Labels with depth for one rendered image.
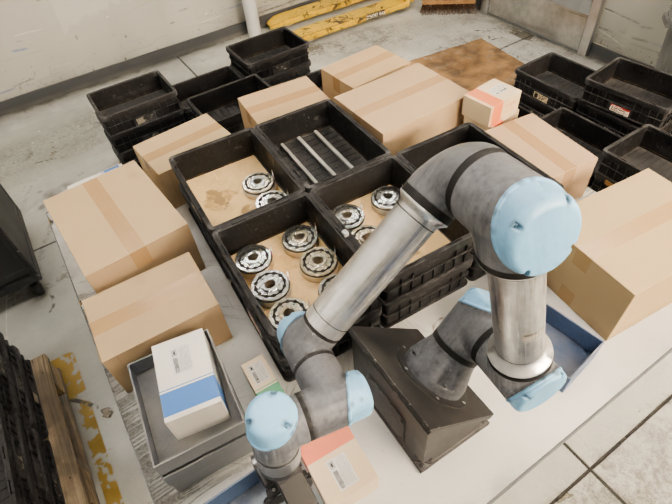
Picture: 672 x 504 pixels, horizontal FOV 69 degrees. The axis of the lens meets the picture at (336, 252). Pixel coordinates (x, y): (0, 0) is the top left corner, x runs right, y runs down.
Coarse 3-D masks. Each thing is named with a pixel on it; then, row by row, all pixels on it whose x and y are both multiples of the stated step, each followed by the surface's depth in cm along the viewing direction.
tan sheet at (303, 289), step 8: (304, 224) 146; (272, 240) 143; (280, 240) 142; (320, 240) 141; (272, 248) 140; (280, 248) 140; (232, 256) 139; (280, 256) 138; (288, 256) 138; (280, 264) 136; (288, 264) 136; (296, 264) 136; (288, 272) 134; (296, 272) 134; (248, 280) 133; (296, 280) 132; (304, 280) 132; (296, 288) 130; (304, 288) 130; (312, 288) 130; (296, 296) 128; (304, 296) 128; (312, 296) 128; (264, 312) 126
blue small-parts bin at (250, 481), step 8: (240, 480) 96; (248, 480) 98; (256, 480) 100; (232, 488) 96; (240, 488) 98; (248, 488) 100; (256, 488) 101; (264, 488) 100; (216, 496) 94; (224, 496) 96; (232, 496) 98; (240, 496) 100; (248, 496) 100; (256, 496) 100; (264, 496) 99
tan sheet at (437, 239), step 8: (360, 200) 151; (368, 200) 151; (368, 208) 149; (368, 216) 146; (376, 216) 146; (384, 216) 146; (368, 224) 144; (376, 224) 144; (440, 232) 140; (432, 240) 138; (440, 240) 138; (448, 240) 138; (424, 248) 136; (432, 248) 136; (416, 256) 135
